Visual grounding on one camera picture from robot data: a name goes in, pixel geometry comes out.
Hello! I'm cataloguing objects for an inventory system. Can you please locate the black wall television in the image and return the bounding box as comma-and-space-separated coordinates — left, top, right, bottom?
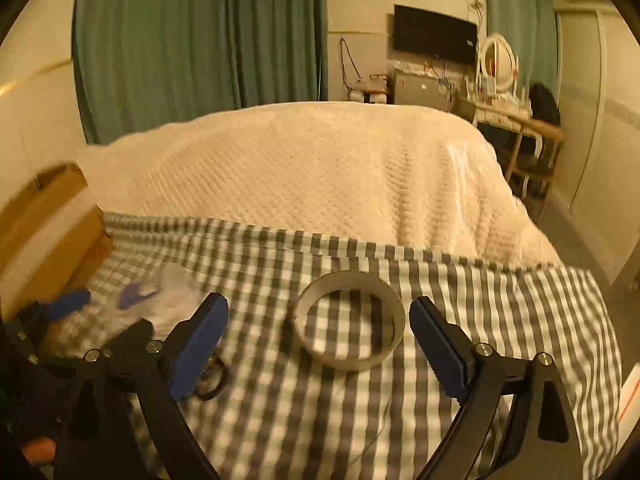
392, 4, 478, 66

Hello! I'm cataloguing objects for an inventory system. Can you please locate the grey checked bedsheet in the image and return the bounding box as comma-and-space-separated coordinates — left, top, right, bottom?
45, 212, 623, 480

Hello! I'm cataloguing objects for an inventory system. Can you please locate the black backpack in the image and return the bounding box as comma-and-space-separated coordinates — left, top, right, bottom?
527, 82, 562, 126

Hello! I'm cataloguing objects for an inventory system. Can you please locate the white tape ring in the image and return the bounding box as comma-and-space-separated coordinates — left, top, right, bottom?
292, 271, 407, 372

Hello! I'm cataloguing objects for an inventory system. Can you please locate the grey mini fridge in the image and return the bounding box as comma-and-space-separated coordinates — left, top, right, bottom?
392, 70, 448, 108

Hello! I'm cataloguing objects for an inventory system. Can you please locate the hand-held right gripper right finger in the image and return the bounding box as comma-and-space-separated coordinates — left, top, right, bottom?
409, 296, 586, 480

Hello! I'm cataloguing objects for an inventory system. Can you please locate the white dressing table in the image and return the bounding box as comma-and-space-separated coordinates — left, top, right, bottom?
452, 95, 543, 161

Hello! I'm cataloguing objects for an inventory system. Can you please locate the green curtain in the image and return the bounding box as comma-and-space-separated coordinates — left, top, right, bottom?
225, 0, 328, 111
482, 0, 560, 86
72, 0, 241, 143

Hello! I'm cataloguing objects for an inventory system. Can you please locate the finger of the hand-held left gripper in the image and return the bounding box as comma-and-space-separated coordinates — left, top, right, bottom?
102, 282, 157, 356
40, 289, 92, 322

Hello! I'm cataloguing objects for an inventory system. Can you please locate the cream blanket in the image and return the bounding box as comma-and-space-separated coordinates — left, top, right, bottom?
75, 101, 561, 266

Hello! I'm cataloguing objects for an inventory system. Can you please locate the black hair tie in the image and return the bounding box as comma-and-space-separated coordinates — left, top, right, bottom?
192, 352, 229, 402

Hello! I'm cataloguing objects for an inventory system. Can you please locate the dark wall cable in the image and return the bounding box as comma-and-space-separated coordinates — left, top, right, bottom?
340, 37, 363, 96

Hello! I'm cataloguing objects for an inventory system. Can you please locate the cardboard box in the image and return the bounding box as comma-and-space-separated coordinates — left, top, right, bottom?
0, 162, 115, 321

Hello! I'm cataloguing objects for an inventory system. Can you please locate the wooden chair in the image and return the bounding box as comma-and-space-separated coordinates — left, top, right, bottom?
502, 112, 566, 196

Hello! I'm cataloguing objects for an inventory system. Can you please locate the oval white-framed mirror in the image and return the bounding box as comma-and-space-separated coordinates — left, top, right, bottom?
479, 32, 519, 93

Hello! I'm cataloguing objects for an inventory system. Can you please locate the white louvered wardrobe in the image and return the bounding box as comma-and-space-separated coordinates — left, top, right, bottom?
555, 7, 640, 281

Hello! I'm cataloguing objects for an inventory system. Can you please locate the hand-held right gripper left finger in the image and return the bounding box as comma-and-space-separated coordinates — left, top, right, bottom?
52, 292, 231, 480

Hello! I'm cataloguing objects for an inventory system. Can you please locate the clear plastic bag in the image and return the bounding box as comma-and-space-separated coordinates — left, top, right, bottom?
97, 262, 206, 341

